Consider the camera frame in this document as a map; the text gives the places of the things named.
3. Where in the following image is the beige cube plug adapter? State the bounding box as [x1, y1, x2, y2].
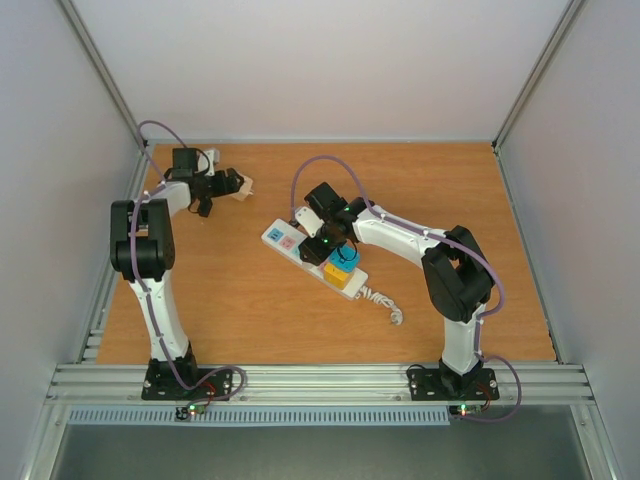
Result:
[232, 175, 254, 201]

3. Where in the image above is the blue cube plug adapter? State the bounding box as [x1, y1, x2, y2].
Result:
[329, 245, 360, 273]

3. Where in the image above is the white power strip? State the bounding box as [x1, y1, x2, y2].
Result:
[260, 205, 405, 327]

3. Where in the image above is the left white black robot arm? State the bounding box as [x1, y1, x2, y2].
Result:
[110, 147, 251, 400]

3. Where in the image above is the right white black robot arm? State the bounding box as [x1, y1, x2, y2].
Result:
[291, 182, 495, 399]

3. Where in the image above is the yellow cube plug adapter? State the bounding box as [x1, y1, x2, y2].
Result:
[323, 263, 353, 290]

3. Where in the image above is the left small circuit board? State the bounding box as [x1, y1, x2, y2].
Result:
[174, 404, 207, 422]

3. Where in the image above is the small circuit board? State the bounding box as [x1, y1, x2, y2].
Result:
[449, 403, 486, 417]
[174, 404, 207, 422]

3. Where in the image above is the right small circuit board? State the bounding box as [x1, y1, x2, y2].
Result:
[449, 403, 486, 417]

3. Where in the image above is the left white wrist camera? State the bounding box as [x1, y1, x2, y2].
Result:
[198, 148, 220, 176]

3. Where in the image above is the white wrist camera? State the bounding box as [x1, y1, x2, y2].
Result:
[294, 206, 324, 238]
[198, 148, 220, 176]

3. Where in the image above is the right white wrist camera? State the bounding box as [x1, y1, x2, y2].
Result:
[294, 206, 324, 238]

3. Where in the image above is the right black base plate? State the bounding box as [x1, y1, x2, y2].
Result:
[405, 361, 500, 401]

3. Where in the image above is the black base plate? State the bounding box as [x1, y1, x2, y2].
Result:
[405, 361, 500, 401]
[141, 369, 237, 401]

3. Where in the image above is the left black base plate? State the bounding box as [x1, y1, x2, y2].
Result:
[141, 369, 237, 401]

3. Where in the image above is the aluminium front rail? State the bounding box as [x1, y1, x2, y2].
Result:
[45, 362, 595, 406]

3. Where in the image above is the left aluminium frame post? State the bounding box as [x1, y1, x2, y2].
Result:
[55, 0, 148, 147]

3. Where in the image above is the aluminium frame post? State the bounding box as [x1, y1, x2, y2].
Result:
[491, 0, 587, 155]
[55, 0, 148, 147]

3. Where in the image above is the grey slotted cable duct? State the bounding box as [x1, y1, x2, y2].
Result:
[68, 406, 450, 428]

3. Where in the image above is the right aluminium frame post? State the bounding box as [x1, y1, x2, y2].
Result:
[491, 0, 587, 155]

